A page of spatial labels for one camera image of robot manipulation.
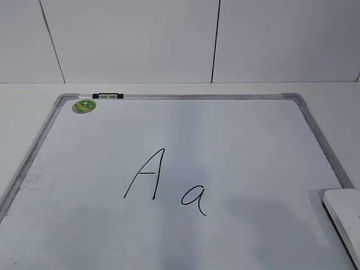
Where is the round green magnet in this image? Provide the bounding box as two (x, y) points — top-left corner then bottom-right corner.
(72, 100), (97, 114)

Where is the black hanging clip on frame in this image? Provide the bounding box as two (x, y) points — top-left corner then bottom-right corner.
(92, 93), (124, 99)

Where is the white board with aluminium frame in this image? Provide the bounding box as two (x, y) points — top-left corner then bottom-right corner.
(1, 93), (357, 269)

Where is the white whiteboard eraser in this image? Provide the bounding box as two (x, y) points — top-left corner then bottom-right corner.
(323, 188), (359, 269)

